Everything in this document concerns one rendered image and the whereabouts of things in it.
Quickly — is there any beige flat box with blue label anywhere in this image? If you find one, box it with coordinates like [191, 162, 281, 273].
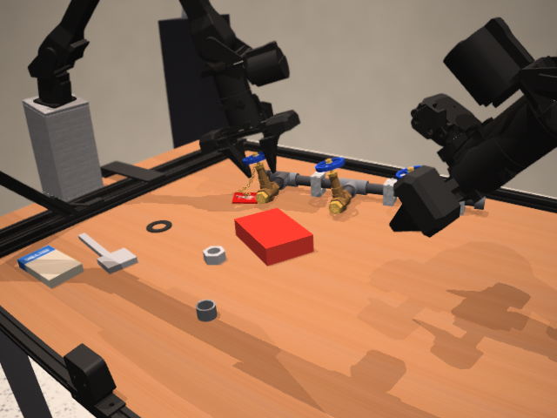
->
[17, 245, 84, 288]

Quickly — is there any red rectangular block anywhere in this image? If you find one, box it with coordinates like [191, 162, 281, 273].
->
[234, 208, 314, 266]

